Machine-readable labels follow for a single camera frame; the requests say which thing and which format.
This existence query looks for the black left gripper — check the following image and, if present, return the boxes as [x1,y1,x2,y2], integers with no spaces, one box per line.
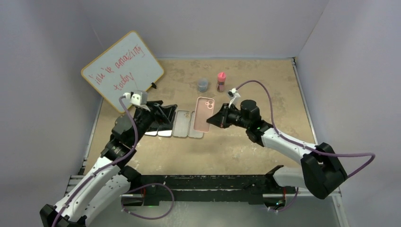
[131,100,176,145]

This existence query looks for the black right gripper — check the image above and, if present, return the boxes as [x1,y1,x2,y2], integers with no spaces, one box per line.
[208,104,250,129]

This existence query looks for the phone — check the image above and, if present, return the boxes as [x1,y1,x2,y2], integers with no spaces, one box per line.
[157,121,174,138]
[145,124,158,136]

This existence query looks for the white phone case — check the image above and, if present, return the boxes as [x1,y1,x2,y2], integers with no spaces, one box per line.
[172,110,191,138]

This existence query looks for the pink phone case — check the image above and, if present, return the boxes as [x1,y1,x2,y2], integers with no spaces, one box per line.
[193,97,215,133]

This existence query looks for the beige phone case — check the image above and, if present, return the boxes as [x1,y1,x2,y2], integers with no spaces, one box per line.
[188,111,204,139]

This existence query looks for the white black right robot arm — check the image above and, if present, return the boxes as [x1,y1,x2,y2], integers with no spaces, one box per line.
[206,100,348,199]

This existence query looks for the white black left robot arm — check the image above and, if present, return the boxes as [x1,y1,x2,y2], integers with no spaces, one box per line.
[40,101,177,227]

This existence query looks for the clear plastic cup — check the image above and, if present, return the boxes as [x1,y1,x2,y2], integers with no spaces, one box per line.
[197,78,209,93]

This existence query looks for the pink capped marker jar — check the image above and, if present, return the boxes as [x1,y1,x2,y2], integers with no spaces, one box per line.
[217,72,227,92]

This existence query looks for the yellow framed whiteboard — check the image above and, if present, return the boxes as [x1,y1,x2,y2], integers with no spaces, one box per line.
[81,31,164,113]

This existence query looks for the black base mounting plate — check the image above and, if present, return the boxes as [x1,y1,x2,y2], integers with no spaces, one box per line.
[130,175,296,206]

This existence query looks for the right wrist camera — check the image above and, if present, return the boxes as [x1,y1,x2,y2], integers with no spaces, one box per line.
[227,88,241,107]

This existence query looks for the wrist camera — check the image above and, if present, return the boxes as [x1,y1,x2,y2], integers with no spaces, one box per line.
[227,88,241,107]
[123,90,150,111]

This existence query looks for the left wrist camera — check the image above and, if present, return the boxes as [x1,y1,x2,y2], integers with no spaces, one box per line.
[123,90,150,111]

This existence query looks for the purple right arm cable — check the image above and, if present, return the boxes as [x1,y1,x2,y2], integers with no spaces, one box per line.
[235,80,376,179]

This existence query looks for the aluminium table edge rail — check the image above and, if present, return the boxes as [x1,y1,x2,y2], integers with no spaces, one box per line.
[291,57,319,144]

